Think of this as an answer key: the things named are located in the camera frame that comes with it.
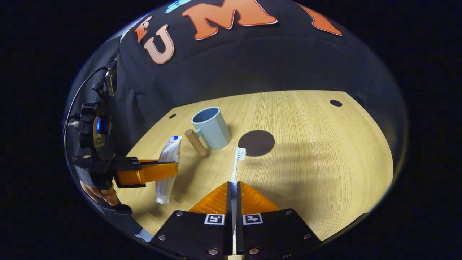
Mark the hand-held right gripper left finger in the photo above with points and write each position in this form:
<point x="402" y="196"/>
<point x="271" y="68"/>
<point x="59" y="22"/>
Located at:
<point x="195" y="234"/>

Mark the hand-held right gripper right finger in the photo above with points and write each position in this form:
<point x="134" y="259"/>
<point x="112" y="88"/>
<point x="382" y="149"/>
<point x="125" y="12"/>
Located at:
<point x="274" y="234"/>

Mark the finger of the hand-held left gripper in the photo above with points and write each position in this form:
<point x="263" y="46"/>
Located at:
<point x="151" y="174"/>

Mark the white toothpaste tube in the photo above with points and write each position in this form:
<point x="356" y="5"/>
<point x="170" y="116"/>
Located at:
<point x="171" y="150"/>

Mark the white toothbrush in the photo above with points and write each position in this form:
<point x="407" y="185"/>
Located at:
<point x="236" y="168"/>

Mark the light blue cup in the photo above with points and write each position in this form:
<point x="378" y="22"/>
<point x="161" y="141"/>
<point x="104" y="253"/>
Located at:
<point x="214" y="130"/>

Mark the dark round coaster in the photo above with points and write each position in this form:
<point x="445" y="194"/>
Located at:
<point x="257" y="142"/>

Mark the wooden desktop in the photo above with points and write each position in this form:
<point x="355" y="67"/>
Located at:
<point x="317" y="162"/>

